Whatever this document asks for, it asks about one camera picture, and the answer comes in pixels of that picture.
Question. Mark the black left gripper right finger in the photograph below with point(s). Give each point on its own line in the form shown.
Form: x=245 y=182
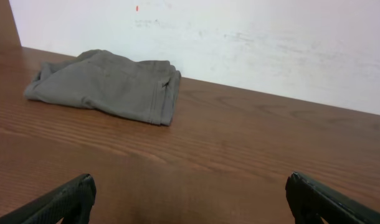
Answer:
x=312 y=202

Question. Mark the folded grey shorts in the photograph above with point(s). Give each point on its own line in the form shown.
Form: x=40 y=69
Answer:
x=144 y=91

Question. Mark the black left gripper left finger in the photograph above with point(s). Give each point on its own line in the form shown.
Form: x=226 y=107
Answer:
x=71 y=202

